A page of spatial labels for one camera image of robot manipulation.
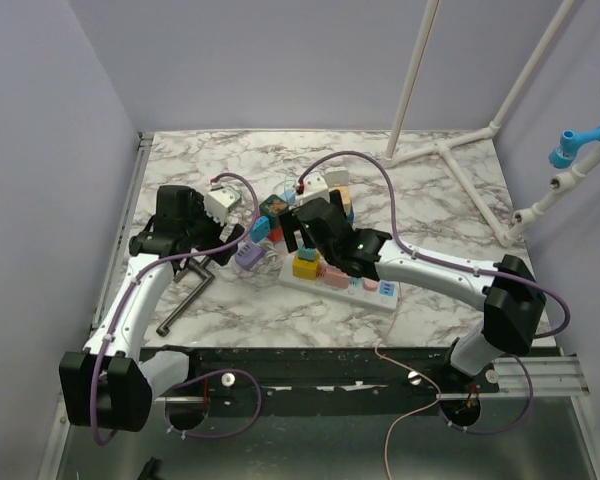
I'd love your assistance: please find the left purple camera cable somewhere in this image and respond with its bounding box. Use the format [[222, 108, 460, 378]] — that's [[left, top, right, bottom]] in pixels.
[[90, 172, 261, 446]]

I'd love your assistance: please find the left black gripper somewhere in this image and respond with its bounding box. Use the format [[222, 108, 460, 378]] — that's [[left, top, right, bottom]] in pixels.
[[182, 193, 244, 265]]

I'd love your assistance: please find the white pvc pipe frame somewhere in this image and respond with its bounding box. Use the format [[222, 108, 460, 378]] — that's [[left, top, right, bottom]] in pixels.
[[383, 0, 600, 249]]

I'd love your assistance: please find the red cube socket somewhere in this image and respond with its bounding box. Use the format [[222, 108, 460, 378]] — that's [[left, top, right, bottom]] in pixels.
[[267, 222, 284, 244]]

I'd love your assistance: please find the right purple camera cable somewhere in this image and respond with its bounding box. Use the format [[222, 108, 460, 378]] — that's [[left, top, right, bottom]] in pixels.
[[297, 150, 572, 436]]

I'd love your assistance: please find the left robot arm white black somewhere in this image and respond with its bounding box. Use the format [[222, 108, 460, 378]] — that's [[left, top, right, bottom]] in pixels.
[[59, 183, 245, 432]]

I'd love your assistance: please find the thin pink power cord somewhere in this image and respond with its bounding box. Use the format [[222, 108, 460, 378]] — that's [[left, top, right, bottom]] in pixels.
[[374, 294, 446, 480]]

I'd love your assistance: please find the purple camera cable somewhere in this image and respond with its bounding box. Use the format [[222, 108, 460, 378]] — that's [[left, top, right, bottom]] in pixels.
[[90, 172, 261, 446], [297, 150, 572, 436]]

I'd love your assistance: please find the dark green cube socket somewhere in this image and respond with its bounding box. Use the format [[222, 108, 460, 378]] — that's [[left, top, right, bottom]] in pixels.
[[259, 194, 289, 219]]

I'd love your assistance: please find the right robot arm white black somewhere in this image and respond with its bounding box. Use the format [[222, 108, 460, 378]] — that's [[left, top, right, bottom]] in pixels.
[[280, 198, 546, 392]]

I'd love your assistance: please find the white power strip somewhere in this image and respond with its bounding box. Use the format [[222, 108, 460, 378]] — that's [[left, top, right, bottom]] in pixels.
[[278, 258, 400, 313]]

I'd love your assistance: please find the blue pipe fitting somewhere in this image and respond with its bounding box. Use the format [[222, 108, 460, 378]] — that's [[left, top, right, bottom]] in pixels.
[[548, 126, 600, 169]]

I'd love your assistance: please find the beige cube adapter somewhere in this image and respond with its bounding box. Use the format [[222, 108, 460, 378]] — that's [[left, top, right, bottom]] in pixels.
[[330, 186, 352, 216]]

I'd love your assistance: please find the aluminium extrusion rail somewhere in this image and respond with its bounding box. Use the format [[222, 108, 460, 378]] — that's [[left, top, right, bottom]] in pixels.
[[434, 355, 591, 401]]

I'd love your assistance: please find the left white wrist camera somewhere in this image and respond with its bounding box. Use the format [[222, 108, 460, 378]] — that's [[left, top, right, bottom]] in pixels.
[[204, 186, 242, 224]]

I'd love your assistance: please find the yellow cube socket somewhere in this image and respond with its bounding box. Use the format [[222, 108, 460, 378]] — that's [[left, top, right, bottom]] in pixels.
[[292, 252, 321, 281]]

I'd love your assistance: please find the pink round plug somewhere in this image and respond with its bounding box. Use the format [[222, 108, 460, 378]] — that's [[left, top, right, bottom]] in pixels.
[[363, 278, 378, 291]]

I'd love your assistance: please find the teal plug adapter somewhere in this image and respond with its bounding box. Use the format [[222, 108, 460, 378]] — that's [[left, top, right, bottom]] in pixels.
[[296, 245, 319, 262]]

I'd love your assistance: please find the pink cube socket adapter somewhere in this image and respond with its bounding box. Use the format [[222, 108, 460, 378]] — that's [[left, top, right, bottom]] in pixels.
[[321, 265, 350, 289]]

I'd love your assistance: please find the dark metal t-handle key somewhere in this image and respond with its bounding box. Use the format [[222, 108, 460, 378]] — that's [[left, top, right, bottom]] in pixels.
[[156, 257, 215, 337]]

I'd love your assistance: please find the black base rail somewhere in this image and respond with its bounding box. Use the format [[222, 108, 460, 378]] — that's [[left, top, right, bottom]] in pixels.
[[139, 346, 470, 417]]

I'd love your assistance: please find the purple usb power strip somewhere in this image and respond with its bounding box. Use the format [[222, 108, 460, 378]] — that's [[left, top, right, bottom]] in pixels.
[[234, 240, 266, 271]]

